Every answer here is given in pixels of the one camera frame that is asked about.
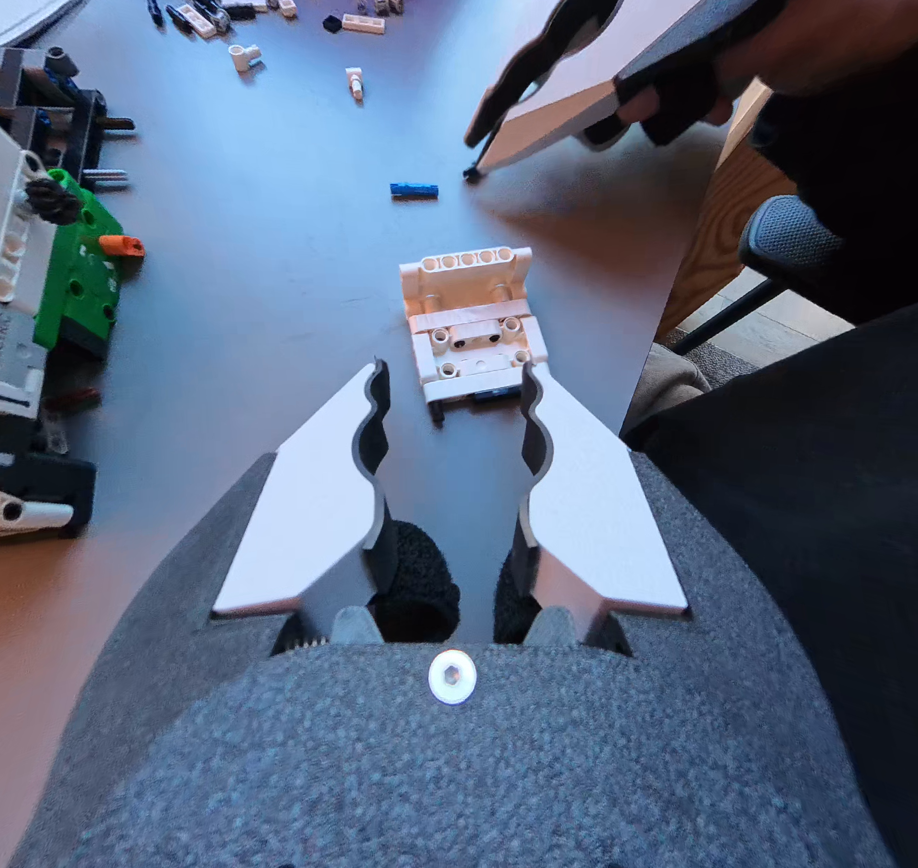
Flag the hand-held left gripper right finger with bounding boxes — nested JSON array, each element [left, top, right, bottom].
[[509, 362, 689, 644]]

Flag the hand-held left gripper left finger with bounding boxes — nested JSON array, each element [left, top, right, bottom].
[[212, 359, 397, 614]]

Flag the white lego cab assembly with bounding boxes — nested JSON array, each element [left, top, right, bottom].
[[398, 245, 552, 426]]

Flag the partly built lego truck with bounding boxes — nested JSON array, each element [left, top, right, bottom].
[[0, 46, 149, 544]]

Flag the person's right hand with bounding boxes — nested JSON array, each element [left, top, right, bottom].
[[615, 0, 918, 126]]

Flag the person's grey trousers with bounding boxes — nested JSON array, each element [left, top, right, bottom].
[[620, 342, 712, 440]]

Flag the wooden side panel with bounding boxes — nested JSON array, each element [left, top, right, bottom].
[[656, 77, 802, 343]]

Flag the grey mesh chair armrest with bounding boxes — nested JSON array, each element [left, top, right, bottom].
[[669, 195, 849, 357]]

